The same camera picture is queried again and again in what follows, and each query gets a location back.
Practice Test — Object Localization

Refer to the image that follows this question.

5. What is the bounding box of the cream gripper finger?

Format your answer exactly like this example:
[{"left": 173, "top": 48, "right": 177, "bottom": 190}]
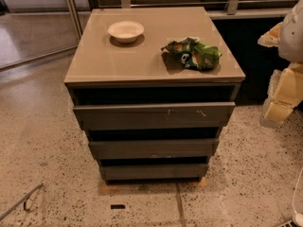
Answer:
[
  {"left": 263, "top": 68, "right": 303, "bottom": 123},
  {"left": 258, "top": 23, "right": 282, "bottom": 47}
]

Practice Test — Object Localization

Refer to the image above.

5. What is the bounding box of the green crumpled chip bag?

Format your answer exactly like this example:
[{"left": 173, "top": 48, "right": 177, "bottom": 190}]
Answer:
[{"left": 161, "top": 37, "right": 223, "bottom": 71}]

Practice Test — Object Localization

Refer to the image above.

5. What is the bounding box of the grey top drawer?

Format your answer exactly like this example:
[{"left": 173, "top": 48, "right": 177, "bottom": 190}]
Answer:
[{"left": 74, "top": 102, "right": 235, "bottom": 131}]

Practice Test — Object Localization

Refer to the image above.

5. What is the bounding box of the grey middle drawer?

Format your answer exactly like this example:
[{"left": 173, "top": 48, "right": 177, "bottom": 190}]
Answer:
[{"left": 89, "top": 139, "right": 219, "bottom": 160}]

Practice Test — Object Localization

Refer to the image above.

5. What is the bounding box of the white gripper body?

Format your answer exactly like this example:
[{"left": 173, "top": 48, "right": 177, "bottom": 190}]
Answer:
[{"left": 287, "top": 62, "right": 303, "bottom": 89}]

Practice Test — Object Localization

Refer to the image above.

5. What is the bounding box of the white ceramic bowl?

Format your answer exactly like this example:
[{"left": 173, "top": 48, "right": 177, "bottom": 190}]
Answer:
[{"left": 107, "top": 21, "right": 144, "bottom": 44}]

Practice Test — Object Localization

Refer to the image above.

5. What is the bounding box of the grey bottom drawer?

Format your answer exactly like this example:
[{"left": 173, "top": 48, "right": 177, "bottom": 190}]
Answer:
[{"left": 99, "top": 164, "right": 208, "bottom": 181}]

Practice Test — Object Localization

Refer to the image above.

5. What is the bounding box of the grey metal rod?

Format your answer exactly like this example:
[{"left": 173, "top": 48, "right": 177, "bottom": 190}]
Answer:
[{"left": 0, "top": 183, "right": 44, "bottom": 221}]

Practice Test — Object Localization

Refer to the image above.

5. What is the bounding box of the grey drawer cabinet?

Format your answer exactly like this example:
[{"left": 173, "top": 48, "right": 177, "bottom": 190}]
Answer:
[{"left": 64, "top": 7, "right": 245, "bottom": 168}]

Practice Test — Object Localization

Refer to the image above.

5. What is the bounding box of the white cable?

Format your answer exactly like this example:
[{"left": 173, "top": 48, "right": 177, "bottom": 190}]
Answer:
[{"left": 291, "top": 166, "right": 303, "bottom": 227}]

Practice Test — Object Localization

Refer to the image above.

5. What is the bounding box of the grey drawer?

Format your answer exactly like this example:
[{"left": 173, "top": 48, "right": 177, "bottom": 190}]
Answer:
[
  {"left": 89, "top": 139, "right": 219, "bottom": 160},
  {"left": 99, "top": 164, "right": 208, "bottom": 181},
  {"left": 74, "top": 102, "right": 235, "bottom": 131}
]

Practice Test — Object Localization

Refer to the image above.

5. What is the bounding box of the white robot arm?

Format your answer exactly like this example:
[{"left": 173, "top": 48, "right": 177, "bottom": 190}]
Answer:
[{"left": 258, "top": 0, "right": 303, "bottom": 127}]

